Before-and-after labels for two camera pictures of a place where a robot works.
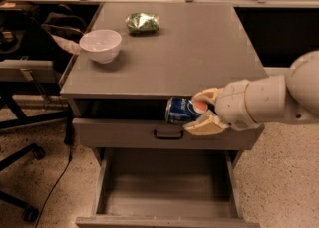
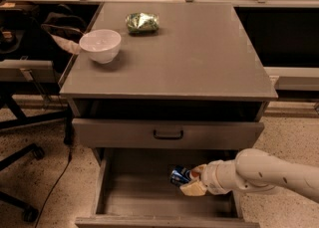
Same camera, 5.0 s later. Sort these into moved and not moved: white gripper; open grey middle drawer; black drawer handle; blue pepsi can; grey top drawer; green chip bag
Moved: white gripper; blue pepsi can
Not moved: black drawer handle; open grey middle drawer; green chip bag; grey top drawer
